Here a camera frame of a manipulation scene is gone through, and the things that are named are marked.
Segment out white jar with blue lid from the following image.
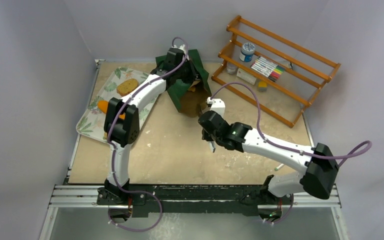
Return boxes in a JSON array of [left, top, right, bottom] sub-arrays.
[[239, 42, 256, 63]]

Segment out yellow grey sponge block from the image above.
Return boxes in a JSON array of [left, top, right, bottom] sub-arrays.
[[257, 81, 268, 92]]

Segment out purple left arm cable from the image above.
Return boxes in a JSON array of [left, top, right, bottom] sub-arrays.
[[105, 36, 190, 233]]

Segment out metal tongs with white handle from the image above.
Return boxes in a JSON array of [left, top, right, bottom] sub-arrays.
[[196, 102, 209, 117]]

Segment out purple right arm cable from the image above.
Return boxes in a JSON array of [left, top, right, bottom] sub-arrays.
[[210, 81, 373, 226]]

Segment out small clear glass jar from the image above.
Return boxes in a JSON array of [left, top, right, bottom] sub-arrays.
[[226, 62, 238, 75]]

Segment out orange wooden shelf rack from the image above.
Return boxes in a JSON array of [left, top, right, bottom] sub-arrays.
[[211, 15, 341, 128]]

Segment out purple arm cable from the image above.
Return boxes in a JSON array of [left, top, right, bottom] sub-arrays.
[[210, 81, 373, 226], [105, 36, 190, 233]]

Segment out orange fake baguette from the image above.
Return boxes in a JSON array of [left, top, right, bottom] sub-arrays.
[[97, 100, 126, 120]]

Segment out small white box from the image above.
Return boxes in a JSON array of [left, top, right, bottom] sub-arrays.
[[236, 68, 257, 85]]

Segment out white tropical print tray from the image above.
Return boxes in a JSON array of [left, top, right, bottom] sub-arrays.
[[76, 67, 149, 143]]

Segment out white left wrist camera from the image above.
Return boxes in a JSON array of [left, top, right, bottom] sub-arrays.
[[178, 44, 189, 55]]

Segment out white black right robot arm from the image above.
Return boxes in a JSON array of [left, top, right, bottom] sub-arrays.
[[198, 110, 339, 204]]

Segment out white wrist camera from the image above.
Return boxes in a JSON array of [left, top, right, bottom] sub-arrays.
[[178, 44, 189, 55], [206, 97, 226, 117]]

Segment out pack of coloured markers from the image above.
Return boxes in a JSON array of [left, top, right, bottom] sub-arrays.
[[251, 56, 285, 82]]

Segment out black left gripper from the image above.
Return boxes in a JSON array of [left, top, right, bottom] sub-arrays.
[[175, 57, 204, 85]]

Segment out green paper bag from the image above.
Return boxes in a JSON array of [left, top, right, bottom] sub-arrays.
[[155, 49, 212, 118]]

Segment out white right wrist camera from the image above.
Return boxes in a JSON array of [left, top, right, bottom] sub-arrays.
[[206, 97, 226, 117]]

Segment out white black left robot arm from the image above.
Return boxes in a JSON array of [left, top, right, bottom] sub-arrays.
[[100, 45, 196, 205]]

